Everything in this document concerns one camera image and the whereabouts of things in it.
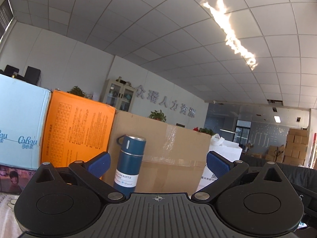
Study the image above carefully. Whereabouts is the black smartphone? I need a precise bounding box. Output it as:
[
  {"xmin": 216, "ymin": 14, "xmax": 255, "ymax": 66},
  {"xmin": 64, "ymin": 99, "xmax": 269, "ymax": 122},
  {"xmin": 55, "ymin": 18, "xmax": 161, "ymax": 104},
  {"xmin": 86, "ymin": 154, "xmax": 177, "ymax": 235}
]
[{"xmin": 0, "ymin": 165, "xmax": 35, "ymax": 195}]

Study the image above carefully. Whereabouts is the light blue tissue carton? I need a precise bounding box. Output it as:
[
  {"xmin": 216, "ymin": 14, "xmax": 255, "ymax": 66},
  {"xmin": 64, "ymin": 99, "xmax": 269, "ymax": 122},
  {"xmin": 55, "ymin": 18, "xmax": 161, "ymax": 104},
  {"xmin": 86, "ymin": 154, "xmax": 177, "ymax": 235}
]
[{"xmin": 0, "ymin": 75, "xmax": 51, "ymax": 170}]

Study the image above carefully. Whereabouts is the red flowered potted plant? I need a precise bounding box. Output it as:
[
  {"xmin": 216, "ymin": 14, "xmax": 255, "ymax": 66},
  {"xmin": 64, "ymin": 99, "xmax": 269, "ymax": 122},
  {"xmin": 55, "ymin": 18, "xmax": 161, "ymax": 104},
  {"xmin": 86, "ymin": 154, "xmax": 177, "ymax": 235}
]
[{"xmin": 148, "ymin": 110, "xmax": 167, "ymax": 123}]

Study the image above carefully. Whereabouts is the orange printed box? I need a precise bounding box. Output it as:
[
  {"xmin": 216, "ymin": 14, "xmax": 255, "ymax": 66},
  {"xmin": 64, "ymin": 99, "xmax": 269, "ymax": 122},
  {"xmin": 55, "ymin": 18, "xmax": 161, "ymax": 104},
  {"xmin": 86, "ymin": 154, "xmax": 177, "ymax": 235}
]
[{"xmin": 41, "ymin": 90, "xmax": 116, "ymax": 167}]

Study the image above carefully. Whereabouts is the brown cardboard box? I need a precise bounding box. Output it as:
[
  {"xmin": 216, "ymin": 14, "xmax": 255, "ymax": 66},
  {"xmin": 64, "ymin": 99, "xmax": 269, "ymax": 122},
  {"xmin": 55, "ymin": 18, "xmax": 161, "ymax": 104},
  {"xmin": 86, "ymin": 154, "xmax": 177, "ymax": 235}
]
[{"xmin": 102, "ymin": 111, "xmax": 211, "ymax": 195}]

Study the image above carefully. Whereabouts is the white paper shopping bag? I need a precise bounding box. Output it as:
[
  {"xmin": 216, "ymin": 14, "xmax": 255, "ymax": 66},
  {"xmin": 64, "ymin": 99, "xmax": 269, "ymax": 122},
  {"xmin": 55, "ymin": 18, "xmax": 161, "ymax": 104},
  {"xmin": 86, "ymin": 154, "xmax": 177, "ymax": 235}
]
[{"xmin": 196, "ymin": 134, "xmax": 242, "ymax": 191}]

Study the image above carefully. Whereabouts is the stack of cardboard boxes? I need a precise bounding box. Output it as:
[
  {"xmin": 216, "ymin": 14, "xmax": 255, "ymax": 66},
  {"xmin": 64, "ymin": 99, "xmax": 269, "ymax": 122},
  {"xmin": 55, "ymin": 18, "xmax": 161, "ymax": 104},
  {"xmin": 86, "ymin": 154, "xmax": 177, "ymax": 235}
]
[{"xmin": 264, "ymin": 128, "xmax": 309, "ymax": 166}]

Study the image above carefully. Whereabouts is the glass door metal cabinet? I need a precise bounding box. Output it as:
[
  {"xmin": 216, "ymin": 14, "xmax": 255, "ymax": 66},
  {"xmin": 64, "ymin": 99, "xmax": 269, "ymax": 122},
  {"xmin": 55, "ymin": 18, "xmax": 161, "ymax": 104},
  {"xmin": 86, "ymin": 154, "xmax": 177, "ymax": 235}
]
[{"xmin": 99, "ymin": 79, "xmax": 137, "ymax": 112}]

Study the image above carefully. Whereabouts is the dark blue vacuum bottle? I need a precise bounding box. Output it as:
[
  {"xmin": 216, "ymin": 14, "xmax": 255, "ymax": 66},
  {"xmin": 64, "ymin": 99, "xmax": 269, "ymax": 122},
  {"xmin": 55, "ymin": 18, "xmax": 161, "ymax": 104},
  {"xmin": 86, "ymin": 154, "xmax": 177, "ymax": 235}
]
[{"xmin": 113, "ymin": 134, "xmax": 146, "ymax": 197}]

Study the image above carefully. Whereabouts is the cartoon dog print bedsheet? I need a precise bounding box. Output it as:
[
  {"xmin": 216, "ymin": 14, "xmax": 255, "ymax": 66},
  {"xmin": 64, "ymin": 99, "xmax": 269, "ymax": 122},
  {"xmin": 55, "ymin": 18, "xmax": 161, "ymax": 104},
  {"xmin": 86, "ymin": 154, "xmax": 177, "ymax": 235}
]
[{"xmin": 0, "ymin": 193, "xmax": 22, "ymax": 238}]

